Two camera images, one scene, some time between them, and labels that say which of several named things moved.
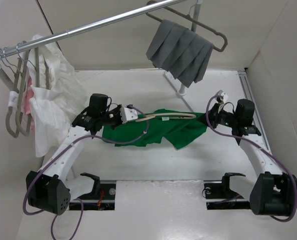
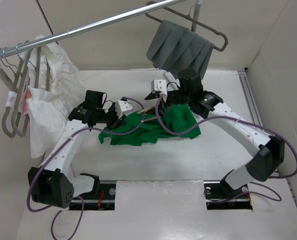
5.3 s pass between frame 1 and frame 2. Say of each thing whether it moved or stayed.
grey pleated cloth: stayed
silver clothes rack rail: stayed
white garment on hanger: stayed
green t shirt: moved
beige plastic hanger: moved
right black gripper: moved
